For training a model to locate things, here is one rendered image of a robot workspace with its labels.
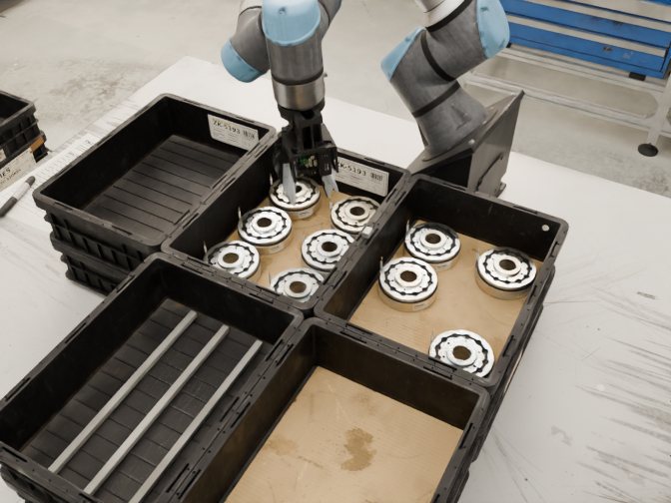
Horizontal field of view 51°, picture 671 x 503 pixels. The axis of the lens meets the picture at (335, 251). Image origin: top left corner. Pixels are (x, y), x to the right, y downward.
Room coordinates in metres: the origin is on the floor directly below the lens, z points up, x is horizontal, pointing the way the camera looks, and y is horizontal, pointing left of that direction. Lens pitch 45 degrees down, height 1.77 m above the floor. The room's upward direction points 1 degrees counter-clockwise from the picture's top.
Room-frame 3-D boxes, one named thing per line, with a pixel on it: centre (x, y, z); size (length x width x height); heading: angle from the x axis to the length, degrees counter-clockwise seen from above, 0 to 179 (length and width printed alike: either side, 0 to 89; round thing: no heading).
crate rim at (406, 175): (0.96, 0.08, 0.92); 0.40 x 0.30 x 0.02; 151
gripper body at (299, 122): (0.88, 0.04, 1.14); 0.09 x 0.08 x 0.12; 17
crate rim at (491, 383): (0.81, -0.19, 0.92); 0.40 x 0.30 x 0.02; 151
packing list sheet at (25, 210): (1.33, 0.63, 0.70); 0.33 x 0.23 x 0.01; 151
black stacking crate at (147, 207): (1.10, 0.34, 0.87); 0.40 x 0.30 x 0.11; 151
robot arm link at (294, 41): (0.89, 0.05, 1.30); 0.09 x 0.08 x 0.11; 165
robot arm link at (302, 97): (0.89, 0.05, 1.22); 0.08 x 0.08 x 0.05
